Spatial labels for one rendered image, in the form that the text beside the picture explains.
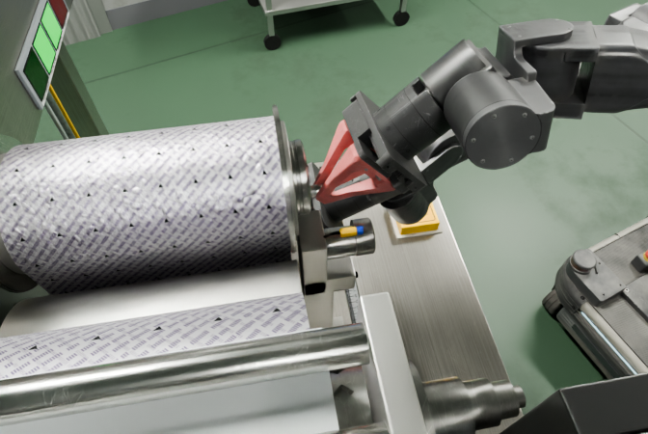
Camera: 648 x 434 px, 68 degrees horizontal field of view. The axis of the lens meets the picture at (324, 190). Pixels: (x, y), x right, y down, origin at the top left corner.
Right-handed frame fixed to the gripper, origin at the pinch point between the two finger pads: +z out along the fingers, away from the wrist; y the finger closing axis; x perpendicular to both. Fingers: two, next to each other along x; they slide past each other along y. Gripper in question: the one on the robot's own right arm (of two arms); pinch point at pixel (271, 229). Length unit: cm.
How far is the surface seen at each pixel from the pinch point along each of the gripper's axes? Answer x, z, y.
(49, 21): 25.0, 20.3, 35.8
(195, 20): -78, 78, 225
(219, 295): 16.3, -3.4, -17.0
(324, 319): -8.2, -1.8, -11.3
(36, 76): 24.3, 20.7, 23.4
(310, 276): 5.1, -7.0, -12.1
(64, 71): 3, 52, 71
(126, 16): -55, 108, 226
